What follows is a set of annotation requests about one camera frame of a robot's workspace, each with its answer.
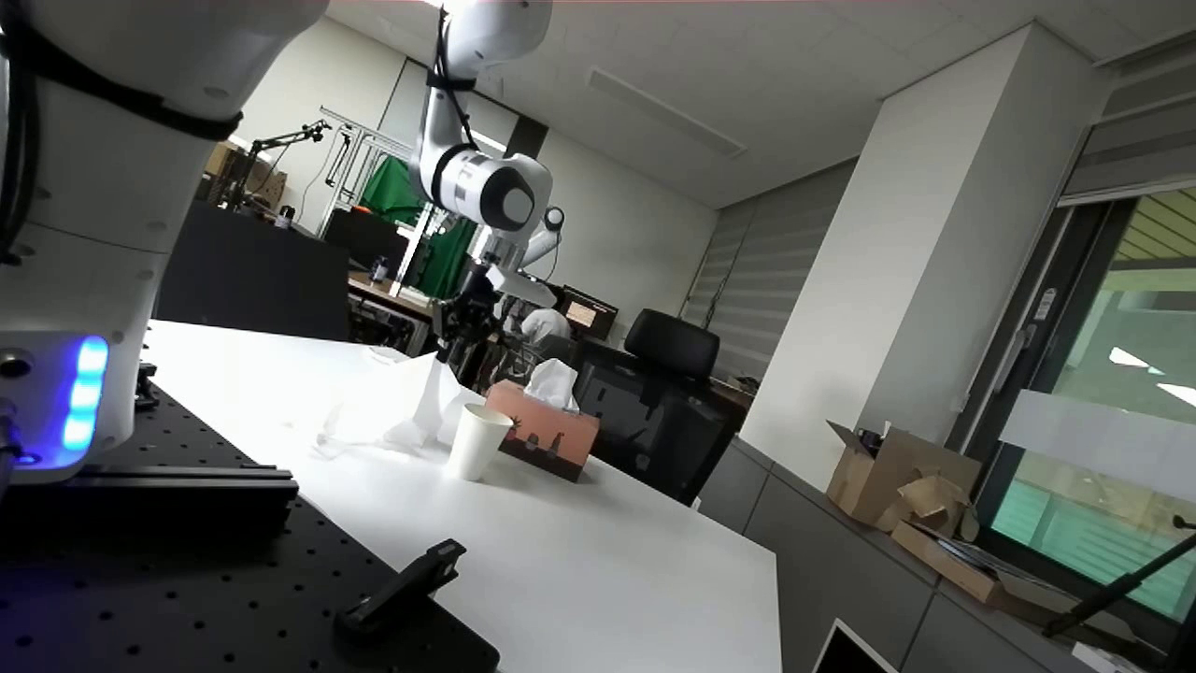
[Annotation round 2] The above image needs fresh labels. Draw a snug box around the black perforated breadboard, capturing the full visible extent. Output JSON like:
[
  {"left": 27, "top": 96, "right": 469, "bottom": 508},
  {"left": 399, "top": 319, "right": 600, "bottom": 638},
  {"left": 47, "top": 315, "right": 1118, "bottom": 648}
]
[{"left": 0, "top": 359, "right": 501, "bottom": 673}]

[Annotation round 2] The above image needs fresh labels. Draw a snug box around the crumpled white plastic bag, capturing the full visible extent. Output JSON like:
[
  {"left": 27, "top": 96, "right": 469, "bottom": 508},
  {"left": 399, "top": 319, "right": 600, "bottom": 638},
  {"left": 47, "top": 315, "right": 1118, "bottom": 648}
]
[{"left": 316, "top": 367, "right": 433, "bottom": 457}]

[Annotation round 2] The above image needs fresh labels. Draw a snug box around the black partition panel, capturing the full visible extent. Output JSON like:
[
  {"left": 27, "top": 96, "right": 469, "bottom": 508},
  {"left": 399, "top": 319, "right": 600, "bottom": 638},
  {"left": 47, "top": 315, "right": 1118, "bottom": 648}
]
[{"left": 154, "top": 184, "right": 361, "bottom": 345}]

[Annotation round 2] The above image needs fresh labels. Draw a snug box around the black panel with white edge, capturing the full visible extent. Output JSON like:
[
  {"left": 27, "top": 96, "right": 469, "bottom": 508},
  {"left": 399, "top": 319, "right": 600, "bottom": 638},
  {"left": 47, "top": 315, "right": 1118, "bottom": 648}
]
[{"left": 812, "top": 618, "right": 898, "bottom": 673}]

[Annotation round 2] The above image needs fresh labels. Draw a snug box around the black office chair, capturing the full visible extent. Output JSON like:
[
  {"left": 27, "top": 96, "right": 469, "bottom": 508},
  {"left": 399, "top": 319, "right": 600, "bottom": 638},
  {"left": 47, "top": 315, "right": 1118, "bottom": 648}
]
[{"left": 571, "top": 308, "right": 739, "bottom": 508}]

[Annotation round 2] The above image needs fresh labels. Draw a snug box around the flattened cardboard box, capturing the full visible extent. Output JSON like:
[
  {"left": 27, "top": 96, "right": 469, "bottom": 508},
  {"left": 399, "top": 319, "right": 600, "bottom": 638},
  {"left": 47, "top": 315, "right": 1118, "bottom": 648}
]
[{"left": 889, "top": 516, "right": 1060, "bottom": 618}]

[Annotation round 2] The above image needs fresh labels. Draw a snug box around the white paper cup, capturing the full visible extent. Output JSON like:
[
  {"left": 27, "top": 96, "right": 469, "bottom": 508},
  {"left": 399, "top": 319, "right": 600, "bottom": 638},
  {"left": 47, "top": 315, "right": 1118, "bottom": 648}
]
[{"left": 445, "top": 401, "right": 515, "bottom": 485}]

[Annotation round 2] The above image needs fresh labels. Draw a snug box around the open cardboard box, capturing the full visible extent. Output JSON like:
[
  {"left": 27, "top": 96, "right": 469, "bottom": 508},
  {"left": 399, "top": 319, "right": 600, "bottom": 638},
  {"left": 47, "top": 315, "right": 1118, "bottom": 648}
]
[{"left": 824, "top": 417, "right": 986, "bottom": 534}]

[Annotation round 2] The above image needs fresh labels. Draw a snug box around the white clothes rack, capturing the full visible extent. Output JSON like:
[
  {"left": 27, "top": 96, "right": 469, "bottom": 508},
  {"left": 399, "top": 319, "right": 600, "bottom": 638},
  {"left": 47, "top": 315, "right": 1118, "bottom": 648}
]
[{"left": 316, "top": 106, "right": 443, "bottom": 293}]

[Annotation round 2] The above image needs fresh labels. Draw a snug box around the dark screen with orange picture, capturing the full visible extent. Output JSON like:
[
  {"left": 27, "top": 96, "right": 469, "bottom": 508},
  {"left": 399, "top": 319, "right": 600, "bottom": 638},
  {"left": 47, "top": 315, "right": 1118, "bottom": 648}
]
[{"left": 548, "top": 279, "right": 622, "bottom": 345}]

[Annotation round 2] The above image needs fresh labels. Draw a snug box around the wooden desk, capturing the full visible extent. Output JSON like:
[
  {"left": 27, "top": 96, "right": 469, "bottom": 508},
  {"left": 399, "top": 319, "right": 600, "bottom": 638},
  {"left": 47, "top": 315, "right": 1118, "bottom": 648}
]
[{"left": 343, "top": 273, "right": 480, "bottom": 376}]

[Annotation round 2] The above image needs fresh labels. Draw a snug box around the green hanging cloth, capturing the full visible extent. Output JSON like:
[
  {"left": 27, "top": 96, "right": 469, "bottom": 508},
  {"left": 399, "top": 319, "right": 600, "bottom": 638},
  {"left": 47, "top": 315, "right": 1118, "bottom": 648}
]
[
  {"left": 409, "top": 217, "right": 483, "bottom": 303},
  {"left": 361, "top": 152, "right": 433, "bottom": 230}
]

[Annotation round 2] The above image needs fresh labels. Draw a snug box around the brown cardboard box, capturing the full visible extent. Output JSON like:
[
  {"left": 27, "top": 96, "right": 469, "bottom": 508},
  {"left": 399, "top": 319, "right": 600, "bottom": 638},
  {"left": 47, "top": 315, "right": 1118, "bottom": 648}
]
[{"left": 202, "top": 137, "right": 293, "bottom": 210}]

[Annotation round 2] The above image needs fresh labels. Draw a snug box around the black clamp handle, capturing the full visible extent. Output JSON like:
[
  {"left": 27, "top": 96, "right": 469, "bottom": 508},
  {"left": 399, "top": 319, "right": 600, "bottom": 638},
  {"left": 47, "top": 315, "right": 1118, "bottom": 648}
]
[{"left": 334, "top": 534, "right": 470, "bottom": 644}]

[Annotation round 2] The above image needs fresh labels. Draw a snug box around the black tripod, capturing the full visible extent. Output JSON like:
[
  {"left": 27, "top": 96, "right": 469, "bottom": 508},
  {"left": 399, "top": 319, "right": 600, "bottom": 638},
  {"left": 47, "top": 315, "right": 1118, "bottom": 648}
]
[{"left": 1043, "top": 516, "right": 1196, "bottom": 648}]

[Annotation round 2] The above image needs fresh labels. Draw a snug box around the black metal rail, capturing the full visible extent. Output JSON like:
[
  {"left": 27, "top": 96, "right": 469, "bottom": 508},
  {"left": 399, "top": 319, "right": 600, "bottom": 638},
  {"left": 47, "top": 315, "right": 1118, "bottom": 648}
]
[{"left": 0, "top": 461, "right": 303, "bottom": 538}]

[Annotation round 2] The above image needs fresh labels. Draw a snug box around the grey low cabinet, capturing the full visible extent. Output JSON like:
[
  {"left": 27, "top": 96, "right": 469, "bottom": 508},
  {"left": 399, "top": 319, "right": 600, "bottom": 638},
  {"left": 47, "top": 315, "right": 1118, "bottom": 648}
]
[{"left": 691, "top": 435, "right": 1196, "bottom": 673}]

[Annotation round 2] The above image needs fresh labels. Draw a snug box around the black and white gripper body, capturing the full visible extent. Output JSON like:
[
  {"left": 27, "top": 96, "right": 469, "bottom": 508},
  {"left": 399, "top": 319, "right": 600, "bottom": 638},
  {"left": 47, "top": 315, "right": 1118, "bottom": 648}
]
[{"left": 439, "top": 255, "right": 575, "bottom": 367}]

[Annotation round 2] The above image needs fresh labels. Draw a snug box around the orange tissue box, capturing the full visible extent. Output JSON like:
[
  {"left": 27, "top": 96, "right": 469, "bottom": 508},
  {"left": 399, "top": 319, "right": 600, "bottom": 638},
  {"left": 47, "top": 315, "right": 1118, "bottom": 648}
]
[{"left": 483, "top": 376, "right": 604, "bottom": 485}]

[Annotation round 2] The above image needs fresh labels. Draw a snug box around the white tissue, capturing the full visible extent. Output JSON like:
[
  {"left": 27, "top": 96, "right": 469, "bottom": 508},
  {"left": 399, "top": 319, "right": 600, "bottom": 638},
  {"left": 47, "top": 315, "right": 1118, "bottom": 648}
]
[
  {"left": 409, "top": 350, "right": 477, "bottom": 447},
  {"left": 520, "top": 355, "right": 589, "bottom": 416}
]

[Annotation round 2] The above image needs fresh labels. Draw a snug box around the black monitor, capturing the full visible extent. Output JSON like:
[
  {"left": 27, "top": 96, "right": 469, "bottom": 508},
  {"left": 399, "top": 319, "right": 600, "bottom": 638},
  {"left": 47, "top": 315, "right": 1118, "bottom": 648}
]
[{"left": 325, "top": 204, "right": 412, "bottom": 273}]

